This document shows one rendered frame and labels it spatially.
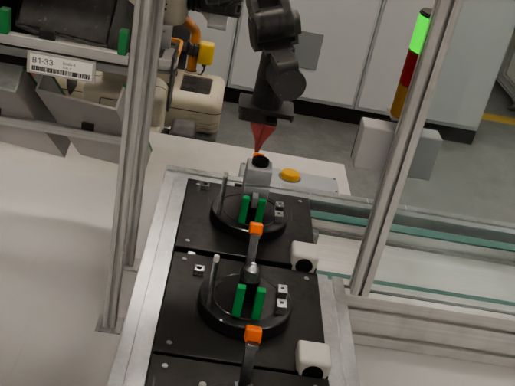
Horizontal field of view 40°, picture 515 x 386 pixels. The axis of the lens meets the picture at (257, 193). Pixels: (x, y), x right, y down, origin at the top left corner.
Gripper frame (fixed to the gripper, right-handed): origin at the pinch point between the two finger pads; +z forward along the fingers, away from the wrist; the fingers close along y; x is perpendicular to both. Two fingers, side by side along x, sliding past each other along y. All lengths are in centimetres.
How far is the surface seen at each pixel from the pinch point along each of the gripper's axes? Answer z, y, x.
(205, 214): 8.1, -7.7, -13.8
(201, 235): 7.9, -7.9, -20.7
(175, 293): 7.3, -10.7, -37.7
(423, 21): -36.0, 16.3, -25.0
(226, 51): 83, -4, 282
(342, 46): 66, 63, 282
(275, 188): 9.9, 5.7, 2.9
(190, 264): 7.6, -9.1, -29.7
